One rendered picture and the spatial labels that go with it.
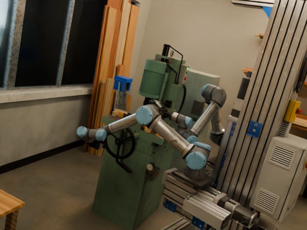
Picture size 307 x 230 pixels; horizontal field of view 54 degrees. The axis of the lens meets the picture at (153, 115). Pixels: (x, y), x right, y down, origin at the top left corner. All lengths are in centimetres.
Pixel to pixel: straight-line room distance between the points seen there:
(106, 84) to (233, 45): 202
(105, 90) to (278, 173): 260
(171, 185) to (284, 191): 71
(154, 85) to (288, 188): 127
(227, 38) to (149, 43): 128
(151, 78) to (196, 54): 247
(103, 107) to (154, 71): 163
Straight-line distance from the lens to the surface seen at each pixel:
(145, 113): 187
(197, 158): 185
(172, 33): 506
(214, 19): 491
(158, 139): 243
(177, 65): 273
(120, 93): 344
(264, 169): 198
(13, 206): 198
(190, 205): 195
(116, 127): 214
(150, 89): 251
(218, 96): 224
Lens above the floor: 159
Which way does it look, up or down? 13 degrees down
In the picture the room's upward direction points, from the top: 14 degrees clockwise
